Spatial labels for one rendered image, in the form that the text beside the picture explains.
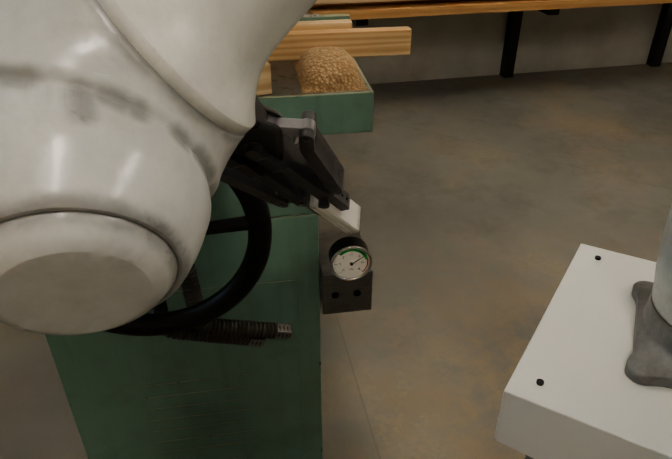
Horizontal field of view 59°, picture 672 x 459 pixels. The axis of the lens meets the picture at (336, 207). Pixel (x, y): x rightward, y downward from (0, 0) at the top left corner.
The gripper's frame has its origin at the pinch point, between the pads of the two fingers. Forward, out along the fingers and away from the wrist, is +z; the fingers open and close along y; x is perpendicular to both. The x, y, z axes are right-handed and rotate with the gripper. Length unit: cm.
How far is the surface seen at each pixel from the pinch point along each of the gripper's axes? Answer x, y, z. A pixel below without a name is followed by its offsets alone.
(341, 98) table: -22.6, 7.5, 9.9
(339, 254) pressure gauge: -5.8, 14.9, 22.9
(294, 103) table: -21.2, 12.6, 6.3
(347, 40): -37.9, 10.6, 14.5
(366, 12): -175, 81, 127
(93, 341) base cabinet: 6, 55, 14
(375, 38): -38.8, 7.1, 17.1
